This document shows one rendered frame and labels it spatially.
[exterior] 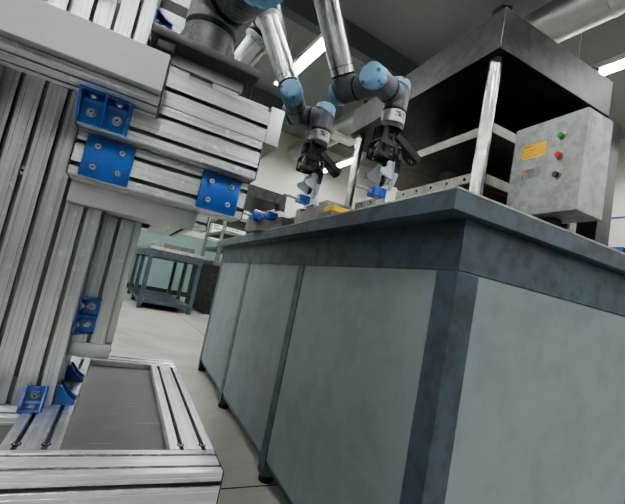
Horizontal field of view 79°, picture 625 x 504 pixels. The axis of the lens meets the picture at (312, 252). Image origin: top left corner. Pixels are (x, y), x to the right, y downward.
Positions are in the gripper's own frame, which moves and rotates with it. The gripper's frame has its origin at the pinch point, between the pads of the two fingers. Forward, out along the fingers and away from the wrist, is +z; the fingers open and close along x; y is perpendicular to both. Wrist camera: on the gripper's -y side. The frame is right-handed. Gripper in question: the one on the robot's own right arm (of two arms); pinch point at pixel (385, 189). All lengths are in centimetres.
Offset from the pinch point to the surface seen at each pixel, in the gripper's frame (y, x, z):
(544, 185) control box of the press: -73, 0, -24
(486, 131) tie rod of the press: -61, -22, -49
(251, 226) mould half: 24, -59, 13
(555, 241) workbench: -4, 52, 18
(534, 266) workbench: -2, 50, 23
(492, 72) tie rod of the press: -60, -23, -78
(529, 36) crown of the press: -73, -17, -99
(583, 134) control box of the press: -73, 13, -41
